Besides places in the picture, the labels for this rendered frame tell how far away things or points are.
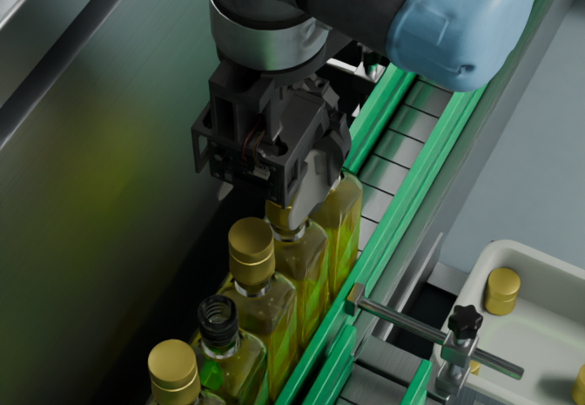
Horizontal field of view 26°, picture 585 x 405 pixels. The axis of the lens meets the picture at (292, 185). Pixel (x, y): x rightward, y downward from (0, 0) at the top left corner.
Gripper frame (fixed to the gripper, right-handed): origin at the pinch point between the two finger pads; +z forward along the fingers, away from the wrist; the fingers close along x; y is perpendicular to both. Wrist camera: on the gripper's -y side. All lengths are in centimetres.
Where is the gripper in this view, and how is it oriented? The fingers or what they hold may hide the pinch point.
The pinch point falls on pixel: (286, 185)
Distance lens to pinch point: 98.3
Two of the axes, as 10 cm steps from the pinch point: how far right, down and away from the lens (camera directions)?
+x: 8.9, 3.7, -2.6
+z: 0.0, 5.7, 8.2
